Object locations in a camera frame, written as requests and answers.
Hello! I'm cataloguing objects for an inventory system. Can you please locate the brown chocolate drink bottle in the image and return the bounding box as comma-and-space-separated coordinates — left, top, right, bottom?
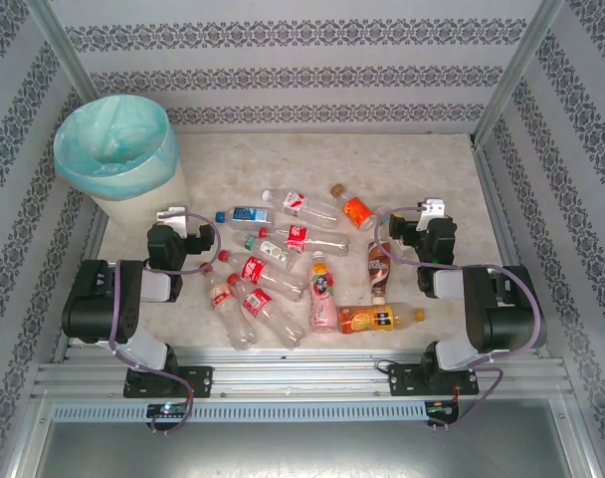
366, 239, 393, 307

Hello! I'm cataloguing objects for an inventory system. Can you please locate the clear bottle peach label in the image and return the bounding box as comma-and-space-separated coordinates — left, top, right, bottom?
199, 262, 260, 353

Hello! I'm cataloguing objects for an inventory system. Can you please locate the clear bottle blue cap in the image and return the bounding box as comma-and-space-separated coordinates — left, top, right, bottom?
215, 206, 276, 231

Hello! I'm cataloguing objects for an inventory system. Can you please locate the orange bottle brown cap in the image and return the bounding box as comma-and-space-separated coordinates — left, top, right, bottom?
330, 183, 378, 229

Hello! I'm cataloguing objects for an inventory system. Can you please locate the clear cola bottle red label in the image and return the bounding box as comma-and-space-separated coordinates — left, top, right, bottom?
227, 272, 307, 351
218, 250, 307, 303
258, 224, 352, 258

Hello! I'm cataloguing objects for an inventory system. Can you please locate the orange juice bottle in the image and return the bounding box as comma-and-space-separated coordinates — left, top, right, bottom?
337, 303, 427, 336

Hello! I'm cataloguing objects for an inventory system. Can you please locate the clear bottle green white label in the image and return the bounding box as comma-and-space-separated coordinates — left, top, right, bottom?
244, 235, 303, 273

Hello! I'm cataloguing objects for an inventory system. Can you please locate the pink drink bottle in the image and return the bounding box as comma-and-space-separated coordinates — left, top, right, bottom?
308, 250, 338, 335

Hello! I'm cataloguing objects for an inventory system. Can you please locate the clear bottle white cap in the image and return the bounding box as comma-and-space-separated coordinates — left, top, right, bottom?
261, 188, 344, 231

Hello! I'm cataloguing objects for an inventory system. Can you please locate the white bin with green liner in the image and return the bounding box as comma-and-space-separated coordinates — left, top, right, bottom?
53, 94, 180, 201

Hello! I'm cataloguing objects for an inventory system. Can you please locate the left controller board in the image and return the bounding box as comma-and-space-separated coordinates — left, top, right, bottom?
145, 401, 190, 420

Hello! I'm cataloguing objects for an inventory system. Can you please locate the controller board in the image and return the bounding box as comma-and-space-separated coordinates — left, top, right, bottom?
425, 399, 462, 425
145, 401, 190, 420

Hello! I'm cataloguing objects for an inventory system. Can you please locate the right controller board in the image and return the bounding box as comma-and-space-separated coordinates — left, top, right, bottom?
425, 399, 462, 425

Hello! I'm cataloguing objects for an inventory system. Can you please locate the grey metal sheet panel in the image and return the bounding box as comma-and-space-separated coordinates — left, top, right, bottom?
13, 397, 602, 478

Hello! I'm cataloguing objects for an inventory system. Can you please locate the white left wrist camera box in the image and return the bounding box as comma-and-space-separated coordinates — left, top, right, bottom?
156, 205, 190, 239

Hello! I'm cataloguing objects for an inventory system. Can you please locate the aluminium table side rail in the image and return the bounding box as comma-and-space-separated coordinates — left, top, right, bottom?
471, 133, 555, 362
51, 206, 109, 363

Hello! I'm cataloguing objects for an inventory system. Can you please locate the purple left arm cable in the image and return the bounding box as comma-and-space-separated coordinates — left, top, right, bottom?
107, 211, 222, 437

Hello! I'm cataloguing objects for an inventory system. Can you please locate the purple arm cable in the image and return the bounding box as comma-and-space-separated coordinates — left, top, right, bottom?
107, 211, 222, 437
373, 203, 541, 434

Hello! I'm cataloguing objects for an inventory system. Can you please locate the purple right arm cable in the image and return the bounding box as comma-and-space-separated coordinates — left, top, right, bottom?
373, 203, 541, 434

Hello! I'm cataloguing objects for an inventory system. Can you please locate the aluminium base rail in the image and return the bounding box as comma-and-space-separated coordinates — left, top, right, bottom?
31, 346, 577, 399

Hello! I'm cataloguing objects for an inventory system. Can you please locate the aluminium frame post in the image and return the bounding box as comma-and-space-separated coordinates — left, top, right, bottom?
26, 0, 108, 117
473, 0, 566, 146

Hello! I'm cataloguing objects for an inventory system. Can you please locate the grey slotted cable duct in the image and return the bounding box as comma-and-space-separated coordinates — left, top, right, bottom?
51, 400, 429, 424

